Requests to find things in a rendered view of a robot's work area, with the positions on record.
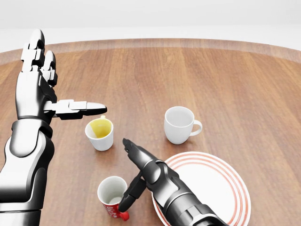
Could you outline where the red mug with white inside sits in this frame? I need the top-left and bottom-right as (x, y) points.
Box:
(97, 176), (130, 222)

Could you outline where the plain white mug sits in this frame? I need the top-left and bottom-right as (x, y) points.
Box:
(164, 106), (203, 145)

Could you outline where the white plate with red rings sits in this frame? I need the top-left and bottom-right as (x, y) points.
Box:
(151, 152), (252, 226)

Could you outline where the white mug with yellow inside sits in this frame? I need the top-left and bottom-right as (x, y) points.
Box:
(85, 115), (114, 152)

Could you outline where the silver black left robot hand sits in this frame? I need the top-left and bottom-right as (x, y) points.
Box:
(15, 28), (108, 121)

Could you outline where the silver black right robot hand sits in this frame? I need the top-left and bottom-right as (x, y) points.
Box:
(118, 138), (187, 212)

